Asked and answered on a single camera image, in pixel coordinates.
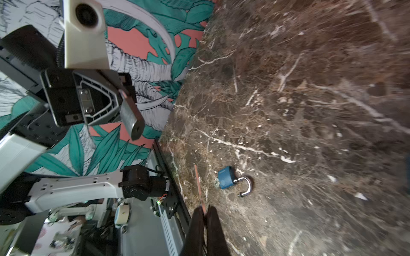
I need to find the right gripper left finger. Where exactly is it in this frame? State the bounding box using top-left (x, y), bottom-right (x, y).
top-left (180, 207), bottom-right (205, 256)

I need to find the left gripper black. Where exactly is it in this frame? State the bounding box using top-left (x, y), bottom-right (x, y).
top-left (40, 68), bottom-right (136, 127)

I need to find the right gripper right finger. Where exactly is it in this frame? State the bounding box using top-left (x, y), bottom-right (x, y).
top-left (206, 206), bottom-right (231, 256)

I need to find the blue padlock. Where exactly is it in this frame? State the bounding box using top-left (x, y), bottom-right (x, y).
top-left (217, 166), bottom-right (253, 197)

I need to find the dark grey padlock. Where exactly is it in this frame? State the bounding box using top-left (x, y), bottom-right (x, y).
top-left (119, 90), bottom-right (145, 141)

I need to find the silver key of grey padlock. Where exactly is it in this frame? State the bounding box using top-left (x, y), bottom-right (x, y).
top-left (194, 164), bottom-right (207, 215)

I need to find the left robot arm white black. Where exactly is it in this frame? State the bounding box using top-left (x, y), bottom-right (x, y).
top-left (1, 25), bottom-right (170, 226)

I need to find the white slotted cable duct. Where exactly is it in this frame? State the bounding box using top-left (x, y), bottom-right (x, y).
top-left (160, 209), bottom-right (183, 256)

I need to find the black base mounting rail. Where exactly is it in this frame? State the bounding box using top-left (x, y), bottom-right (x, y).
top-left (152, 139), bottom-right (191, 239)

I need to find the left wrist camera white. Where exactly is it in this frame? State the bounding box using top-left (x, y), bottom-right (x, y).
top-left (63, 1), bottom-right (110, 69)

